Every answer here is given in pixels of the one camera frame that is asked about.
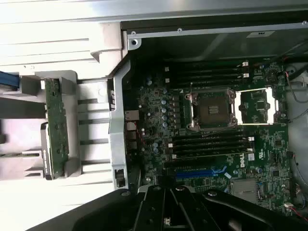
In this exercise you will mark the metal socket cover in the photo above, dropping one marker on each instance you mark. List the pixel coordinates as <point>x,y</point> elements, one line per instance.
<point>272,106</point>

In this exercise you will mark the black expansion slot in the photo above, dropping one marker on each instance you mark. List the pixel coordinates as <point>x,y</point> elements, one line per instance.
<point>187,165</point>

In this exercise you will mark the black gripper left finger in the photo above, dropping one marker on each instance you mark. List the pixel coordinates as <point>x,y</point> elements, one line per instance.
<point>96,211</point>

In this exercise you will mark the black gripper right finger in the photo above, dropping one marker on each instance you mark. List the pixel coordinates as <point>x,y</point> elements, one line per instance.
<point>240,211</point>

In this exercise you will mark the beige corner bracket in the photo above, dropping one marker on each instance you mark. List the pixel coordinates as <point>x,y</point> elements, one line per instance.
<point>108,38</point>

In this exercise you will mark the CPU socket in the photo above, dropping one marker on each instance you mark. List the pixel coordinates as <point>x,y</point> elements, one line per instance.
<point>211,108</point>

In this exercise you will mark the blue expansion slot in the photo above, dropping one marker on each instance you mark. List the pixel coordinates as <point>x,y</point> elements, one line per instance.
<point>192,173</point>

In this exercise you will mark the green motherboard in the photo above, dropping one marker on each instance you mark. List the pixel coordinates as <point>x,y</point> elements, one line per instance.
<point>272,149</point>

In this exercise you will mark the grey parts rack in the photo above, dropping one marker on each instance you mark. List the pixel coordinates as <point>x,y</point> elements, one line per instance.
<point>24,108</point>

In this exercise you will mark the open PC case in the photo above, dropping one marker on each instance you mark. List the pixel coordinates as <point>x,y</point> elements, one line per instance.
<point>118,120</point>

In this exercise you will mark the blue disk carrier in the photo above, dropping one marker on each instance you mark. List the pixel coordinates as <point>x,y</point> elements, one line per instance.
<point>9,80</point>

